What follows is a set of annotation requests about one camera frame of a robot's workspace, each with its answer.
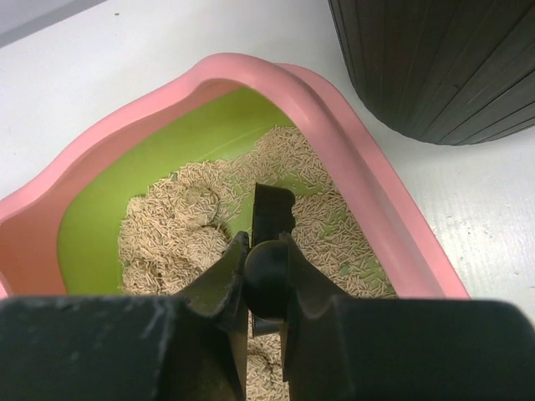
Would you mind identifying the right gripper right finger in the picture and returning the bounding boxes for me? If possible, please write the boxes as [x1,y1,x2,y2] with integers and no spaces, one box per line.
[283,235,534,400]

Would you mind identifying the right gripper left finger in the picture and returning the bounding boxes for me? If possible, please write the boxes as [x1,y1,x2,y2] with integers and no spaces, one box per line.
[1,232,249,400]

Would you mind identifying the black litter scoop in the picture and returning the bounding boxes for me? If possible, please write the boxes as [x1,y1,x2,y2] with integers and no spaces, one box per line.
[244,183,295,337]

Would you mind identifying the black trash bin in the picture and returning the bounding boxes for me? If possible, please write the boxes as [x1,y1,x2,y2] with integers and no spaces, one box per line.
[329,1,534,145]

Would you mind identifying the pink green litter box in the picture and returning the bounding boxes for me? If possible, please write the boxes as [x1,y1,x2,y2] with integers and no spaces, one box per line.
[1,53,467,299]

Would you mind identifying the litter clump in box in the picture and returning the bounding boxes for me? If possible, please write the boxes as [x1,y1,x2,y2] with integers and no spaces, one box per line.
[175,186,221,229]

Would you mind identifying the beige cat litter pellets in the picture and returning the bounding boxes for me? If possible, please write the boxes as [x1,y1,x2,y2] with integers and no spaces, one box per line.
[117,124,398,401]

